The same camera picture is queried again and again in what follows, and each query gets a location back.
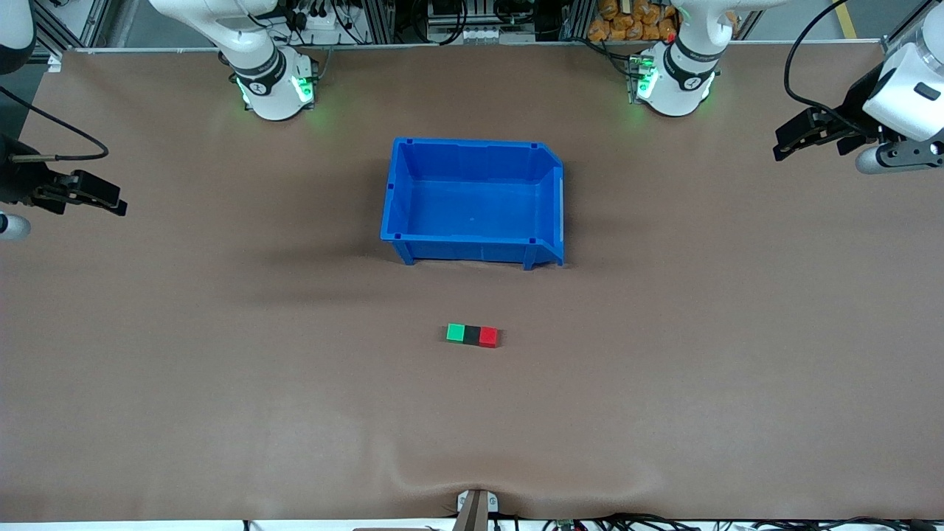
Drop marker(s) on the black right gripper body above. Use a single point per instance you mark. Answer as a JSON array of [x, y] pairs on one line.
[[16, 179]]

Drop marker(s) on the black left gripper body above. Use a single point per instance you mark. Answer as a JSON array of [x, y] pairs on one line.
[[856, 105]]

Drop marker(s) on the red cube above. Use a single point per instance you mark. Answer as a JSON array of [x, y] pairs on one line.
[[489, 337]]

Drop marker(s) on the green cube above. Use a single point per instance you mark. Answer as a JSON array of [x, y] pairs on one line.
[[456, 332]]

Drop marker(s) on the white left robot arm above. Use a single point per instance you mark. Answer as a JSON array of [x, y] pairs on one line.
[[675, 99]]

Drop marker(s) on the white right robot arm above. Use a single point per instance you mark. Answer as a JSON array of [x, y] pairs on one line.
[[276, 96]]

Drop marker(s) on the black cube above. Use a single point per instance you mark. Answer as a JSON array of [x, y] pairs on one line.
[[473, 335]]

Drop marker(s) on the orange snack bags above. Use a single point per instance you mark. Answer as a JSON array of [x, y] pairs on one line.
[[616, 26]]

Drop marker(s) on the white power strip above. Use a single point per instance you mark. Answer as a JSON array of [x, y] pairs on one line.
[[324, 33]]

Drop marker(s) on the black equipment box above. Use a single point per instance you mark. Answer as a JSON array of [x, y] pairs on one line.
[[479, 33]]

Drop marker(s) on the blue plastic bin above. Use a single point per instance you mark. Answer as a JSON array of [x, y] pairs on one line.
[[472, 206]]

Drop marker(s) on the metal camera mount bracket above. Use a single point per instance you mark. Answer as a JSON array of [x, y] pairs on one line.
[[472, 512]]

